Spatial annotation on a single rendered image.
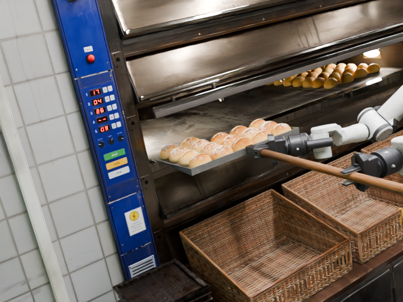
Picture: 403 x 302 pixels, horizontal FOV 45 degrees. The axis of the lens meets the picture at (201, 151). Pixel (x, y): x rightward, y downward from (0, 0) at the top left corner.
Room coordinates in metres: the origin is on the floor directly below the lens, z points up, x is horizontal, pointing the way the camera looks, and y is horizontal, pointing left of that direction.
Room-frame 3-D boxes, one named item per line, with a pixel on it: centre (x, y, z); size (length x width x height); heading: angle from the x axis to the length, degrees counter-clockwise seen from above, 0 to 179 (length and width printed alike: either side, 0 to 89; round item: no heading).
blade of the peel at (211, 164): (1.99, -0.10, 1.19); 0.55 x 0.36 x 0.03; 120
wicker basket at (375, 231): (2.16, -0.71, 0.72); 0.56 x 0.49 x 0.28; 120
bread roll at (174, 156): (1.91, 0.09, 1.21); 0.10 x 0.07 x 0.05; 120
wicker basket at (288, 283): (1.87, -0.19, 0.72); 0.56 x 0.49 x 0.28; 121
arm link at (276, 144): (1.77, -0.32, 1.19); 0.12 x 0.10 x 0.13; 85
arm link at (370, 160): (1.42, -0.53, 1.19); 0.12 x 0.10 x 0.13; 113
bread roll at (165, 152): (1.97, 0.13, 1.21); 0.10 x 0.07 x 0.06; 123
